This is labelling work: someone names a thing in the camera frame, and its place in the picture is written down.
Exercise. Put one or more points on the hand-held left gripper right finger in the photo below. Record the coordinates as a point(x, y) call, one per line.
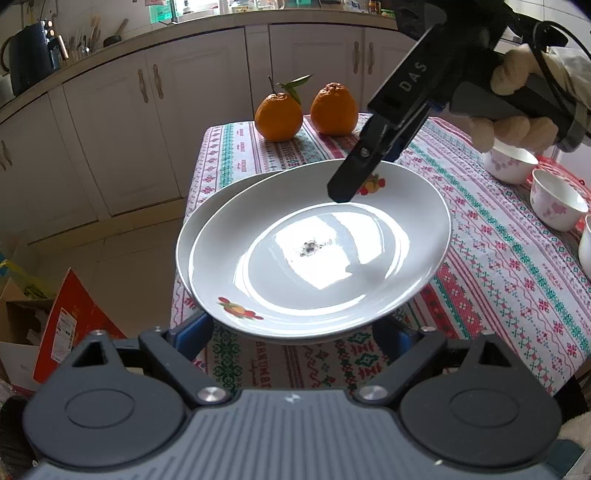
point(395, 334)

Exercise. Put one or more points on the dark mortar with pestle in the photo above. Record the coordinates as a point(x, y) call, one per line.
point(113, 40)

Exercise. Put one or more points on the black electric kettle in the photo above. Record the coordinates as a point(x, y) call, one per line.
point(30, 60)

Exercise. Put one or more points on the white pink-flower bowl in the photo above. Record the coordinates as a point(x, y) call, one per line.
point(556, 198)
point(508, 164)
point(585, 244)

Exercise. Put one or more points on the red cardboard box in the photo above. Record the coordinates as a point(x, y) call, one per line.
point(69, 323)

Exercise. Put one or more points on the yellow bag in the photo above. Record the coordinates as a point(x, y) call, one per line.
point(27, 281)

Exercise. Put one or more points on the person's right hand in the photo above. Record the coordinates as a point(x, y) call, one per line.
point(512, 69)

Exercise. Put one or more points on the bumpy orange without leaf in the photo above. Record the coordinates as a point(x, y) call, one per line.
point(334, 110)

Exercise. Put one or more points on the white plate with dirt spot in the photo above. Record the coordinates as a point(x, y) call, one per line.
point(323, 258)

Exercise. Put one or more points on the utensil holder with utensils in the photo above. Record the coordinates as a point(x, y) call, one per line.
point(81, 44)

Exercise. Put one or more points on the orange with green leaf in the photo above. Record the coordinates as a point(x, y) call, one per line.
point(277, 117)

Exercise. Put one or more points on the grey kitchen countertop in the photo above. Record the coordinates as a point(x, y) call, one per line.
point(138, 44)

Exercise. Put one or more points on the white kitchen cabinets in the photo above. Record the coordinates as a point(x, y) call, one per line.
point(198, 92)

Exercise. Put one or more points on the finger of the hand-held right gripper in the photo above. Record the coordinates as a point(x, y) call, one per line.
point(355, 170)
point(408, 136)

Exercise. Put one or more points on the white flower-print plate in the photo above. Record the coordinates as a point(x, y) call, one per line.
point(184, 240)

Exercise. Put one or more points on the brown cardboard box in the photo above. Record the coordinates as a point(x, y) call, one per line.
point(18, 364)

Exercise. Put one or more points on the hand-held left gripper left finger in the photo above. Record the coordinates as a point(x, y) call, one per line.
point(191, 332)

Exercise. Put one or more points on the patterned tablecloth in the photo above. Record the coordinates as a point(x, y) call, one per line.
point(485, 258)

